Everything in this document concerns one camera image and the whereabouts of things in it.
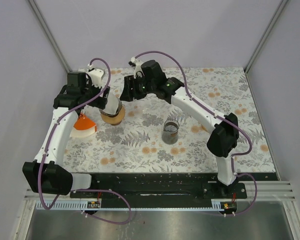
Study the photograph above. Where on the white slotted cable duct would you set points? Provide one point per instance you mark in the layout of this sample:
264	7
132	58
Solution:
118	204

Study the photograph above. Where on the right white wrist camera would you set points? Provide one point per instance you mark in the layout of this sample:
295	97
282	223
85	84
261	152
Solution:
136	64

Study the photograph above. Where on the grey glass carafe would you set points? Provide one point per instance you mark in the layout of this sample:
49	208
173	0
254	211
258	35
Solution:
170	132

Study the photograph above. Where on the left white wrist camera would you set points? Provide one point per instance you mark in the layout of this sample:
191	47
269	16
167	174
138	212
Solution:
96	75

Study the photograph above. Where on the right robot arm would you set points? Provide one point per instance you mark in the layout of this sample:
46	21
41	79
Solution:
222	129

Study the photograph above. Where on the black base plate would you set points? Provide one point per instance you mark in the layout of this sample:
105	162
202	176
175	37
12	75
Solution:
108	179

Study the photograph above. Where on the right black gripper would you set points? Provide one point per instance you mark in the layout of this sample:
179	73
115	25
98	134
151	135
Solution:
130	83

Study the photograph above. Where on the floral tablecloth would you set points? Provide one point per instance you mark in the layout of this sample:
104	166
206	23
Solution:
136	145

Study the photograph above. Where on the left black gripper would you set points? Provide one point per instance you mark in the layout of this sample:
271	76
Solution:
100	102

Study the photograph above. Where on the orange coffee filter pack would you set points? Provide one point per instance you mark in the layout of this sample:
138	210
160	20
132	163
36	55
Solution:
83	127

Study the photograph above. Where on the left aluminium frame post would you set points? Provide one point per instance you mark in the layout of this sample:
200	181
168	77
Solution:
48	34

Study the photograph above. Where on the white paper coffee filter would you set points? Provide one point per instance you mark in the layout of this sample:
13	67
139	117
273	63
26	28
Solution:
111	106

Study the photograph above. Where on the aluminium frame post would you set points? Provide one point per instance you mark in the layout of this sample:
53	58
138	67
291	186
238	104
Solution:
48	34
266	34

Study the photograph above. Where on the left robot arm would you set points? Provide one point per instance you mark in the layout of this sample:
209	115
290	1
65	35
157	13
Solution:
46	173

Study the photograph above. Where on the clear glass dripper cone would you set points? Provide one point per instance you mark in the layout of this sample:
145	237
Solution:
146	110

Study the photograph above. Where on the aluminium front rail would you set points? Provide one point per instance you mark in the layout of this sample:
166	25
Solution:
272	191

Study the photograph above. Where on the right aluminium frame post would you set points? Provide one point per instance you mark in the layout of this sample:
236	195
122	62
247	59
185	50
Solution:
266	34

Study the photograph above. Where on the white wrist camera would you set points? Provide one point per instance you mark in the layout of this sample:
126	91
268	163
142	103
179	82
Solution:
96	75
136	64

